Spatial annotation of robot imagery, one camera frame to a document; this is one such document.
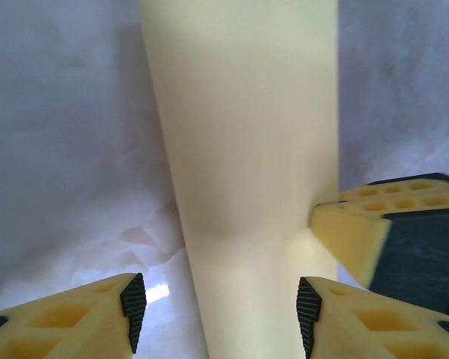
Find yellow cloth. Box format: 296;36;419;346
138;0;341;359

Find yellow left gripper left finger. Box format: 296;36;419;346
0;272;147;359

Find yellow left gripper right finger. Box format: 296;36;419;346
296;276;449;359

